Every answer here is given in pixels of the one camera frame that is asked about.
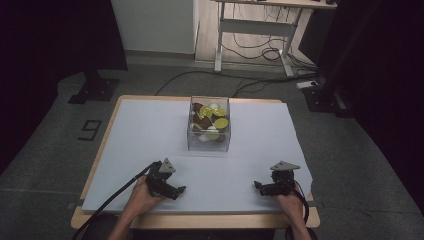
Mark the clear acrylic box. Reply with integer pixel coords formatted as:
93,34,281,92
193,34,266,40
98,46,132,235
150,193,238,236
187,95,232,153

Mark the wooden table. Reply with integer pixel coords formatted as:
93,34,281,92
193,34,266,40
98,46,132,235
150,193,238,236
70,94,321,230

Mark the black stand base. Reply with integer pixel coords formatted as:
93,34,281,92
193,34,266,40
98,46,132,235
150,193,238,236
67,69,121,105
301,83,355,118

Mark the pile of coffee capsules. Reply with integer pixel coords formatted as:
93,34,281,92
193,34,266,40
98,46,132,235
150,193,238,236
191,102,230,144

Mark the white power strip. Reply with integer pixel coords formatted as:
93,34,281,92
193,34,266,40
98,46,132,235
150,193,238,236
296,80,320,90

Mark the black cable bundle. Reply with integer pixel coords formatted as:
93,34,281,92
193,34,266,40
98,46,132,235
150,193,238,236
221,31,318,78

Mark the white desk frame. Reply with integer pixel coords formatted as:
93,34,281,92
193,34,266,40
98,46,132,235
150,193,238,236
212,0,338,78

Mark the black curtain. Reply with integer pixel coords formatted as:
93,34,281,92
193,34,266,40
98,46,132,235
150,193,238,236
298,0,424,214
0,0,129,174

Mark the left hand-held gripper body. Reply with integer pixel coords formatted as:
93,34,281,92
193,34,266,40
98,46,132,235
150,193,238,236
145,157,177,198

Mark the person's right hand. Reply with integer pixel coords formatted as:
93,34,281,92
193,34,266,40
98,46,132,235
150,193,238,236
273,192,306,225

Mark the person's left hand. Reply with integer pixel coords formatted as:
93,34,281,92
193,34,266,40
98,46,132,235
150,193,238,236
123,175,167,218

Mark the white panel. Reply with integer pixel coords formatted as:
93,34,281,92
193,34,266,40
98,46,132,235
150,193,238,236
110,0,200,55

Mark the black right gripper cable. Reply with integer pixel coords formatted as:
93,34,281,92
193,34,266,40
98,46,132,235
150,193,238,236
283,178,310,240

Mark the long black floor cable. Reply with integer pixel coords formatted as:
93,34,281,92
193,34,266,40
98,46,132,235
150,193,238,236
154,69,303,97

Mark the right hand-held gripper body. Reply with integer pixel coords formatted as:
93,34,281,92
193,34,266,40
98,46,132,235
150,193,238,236
269,160,301,197

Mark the white table sheet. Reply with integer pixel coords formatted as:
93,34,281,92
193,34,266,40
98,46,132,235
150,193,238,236
81,98,314,215

